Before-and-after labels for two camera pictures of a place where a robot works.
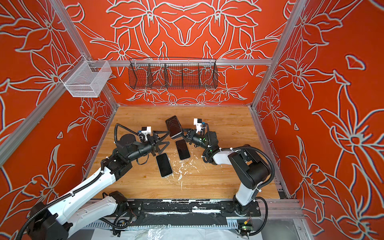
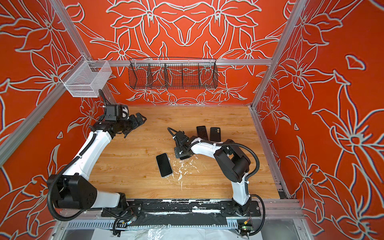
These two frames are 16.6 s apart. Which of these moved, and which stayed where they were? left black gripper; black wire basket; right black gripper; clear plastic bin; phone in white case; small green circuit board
Moved: right black gripper; left black gripper
Stayed: small green circuit board; clear plastic bin; black wire basket; phone in white case
